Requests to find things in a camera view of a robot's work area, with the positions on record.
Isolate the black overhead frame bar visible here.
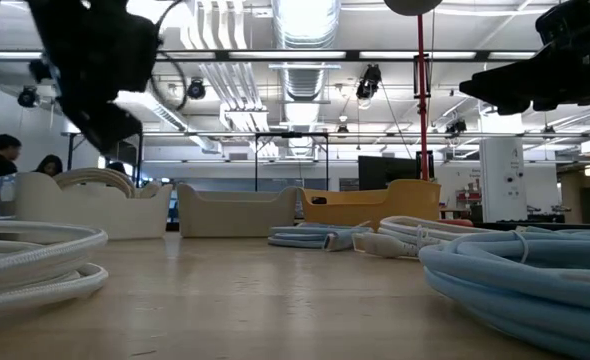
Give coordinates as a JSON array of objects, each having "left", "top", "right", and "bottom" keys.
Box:
[{"left": 0, "top": 48, "right": 541, "bottom": 63}]

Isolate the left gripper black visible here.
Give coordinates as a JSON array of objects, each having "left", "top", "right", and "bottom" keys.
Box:
[{"left": 27, "top": 0, "right": 161, "bottom": 155}]

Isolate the silver ventilation duct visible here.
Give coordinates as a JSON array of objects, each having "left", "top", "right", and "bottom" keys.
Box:
[{"left": 270, "top": 0, "right": 342, "bottom": 161}]

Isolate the grey plastic bin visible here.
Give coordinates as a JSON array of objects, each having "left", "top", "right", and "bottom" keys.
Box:
[{"left": 176, "top": 183, "right": 300, "bottom": 239}]

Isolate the light blue HDMI cable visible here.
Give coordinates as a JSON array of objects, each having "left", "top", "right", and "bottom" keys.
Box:
[
  {"left": 267, "top": 222, "right": 375, "bottom": 252},
  {"left": 418, "top": 225, "right": 590, "bottom": 360}
]

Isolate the white plastic bin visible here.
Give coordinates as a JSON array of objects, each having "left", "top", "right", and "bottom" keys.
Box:
[{"left": 13, "top": 172, "right": 174, "bottom": 241}]

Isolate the black monitor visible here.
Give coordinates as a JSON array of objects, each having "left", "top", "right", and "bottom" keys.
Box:
[{"left": 358, "top": 155, "right": 421, "bottom": 192}]

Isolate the white hdmi cable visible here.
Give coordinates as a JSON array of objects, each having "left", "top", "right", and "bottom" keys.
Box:
[
  {"left": 0, "top": 219, "right": 110, "bottom": 321},
  {"left": 350, "top": 215, "right": 501, "bottom": 260}
]

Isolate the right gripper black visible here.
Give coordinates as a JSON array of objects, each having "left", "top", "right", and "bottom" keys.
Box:
[{"left": 458, "top": 0, "right": 590, "bottom": 116}]

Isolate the black background frame rig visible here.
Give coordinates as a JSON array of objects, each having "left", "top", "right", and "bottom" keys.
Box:
[{"left": 253, "top": 131, "right": 331, "bottom": 193}]

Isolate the yellow plastic bin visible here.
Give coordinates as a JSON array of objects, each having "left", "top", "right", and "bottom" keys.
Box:
[{"left": 298, "top": 178, "right": 442, "bottom": 231}]

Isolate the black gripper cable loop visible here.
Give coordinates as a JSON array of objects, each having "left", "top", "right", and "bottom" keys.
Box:
[{"left": 148, "top": 0, "right": 190, "bottom": 112}]

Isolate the white cabinet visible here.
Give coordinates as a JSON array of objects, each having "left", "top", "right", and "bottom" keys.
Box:
[{"left": 478, "top": 137, "right": 529, "bottom": 224}]

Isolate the black ceiling spotlight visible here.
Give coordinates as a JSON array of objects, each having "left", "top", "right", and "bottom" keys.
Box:
[
  {"left": 186, "top": 77, "right": 207, "bottom": 101},
  {"left": 355, "top": 63, "right": 383, "bottom": 101},
  {"left": 17, "top": 85, "right": 40, "bottom": 109},
  {"left": 444, "top": 118, "right": 469, "bottom": 135}
]

